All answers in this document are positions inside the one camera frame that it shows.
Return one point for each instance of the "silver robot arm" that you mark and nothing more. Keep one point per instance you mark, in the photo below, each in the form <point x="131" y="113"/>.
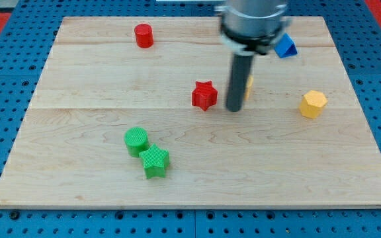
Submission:
<point x="250" y="27"/>

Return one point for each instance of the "red star block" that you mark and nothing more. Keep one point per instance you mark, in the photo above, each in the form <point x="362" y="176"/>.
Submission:
<point x="204" y="95"/>

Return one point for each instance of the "green star block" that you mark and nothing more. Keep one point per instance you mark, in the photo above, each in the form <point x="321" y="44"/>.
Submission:
<point x="155" y="161"/>

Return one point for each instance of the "green cylinder block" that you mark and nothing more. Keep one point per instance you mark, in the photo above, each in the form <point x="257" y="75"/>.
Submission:
<point x="136" y="140"/>

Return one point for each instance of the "wooden board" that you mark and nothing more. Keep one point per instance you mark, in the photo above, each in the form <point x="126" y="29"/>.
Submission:
<point x="97" y="83"/>

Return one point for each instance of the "yellow block behind rod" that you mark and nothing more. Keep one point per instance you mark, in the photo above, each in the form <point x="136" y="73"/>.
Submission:
<point x="248" y="87"/>

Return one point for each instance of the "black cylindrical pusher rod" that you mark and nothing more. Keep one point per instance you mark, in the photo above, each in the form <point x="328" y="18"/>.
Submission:
<point x="239" y="73"/>

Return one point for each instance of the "red cylinder block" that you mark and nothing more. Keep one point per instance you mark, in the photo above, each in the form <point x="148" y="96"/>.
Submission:
<point x="144" y="35"/>

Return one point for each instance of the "blue triangle block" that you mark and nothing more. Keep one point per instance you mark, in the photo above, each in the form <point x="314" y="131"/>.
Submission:
<point x="286" y="47"/>

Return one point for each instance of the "yellow hexagon block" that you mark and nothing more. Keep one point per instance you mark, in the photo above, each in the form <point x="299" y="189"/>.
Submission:
<point x="312" y="104"/>

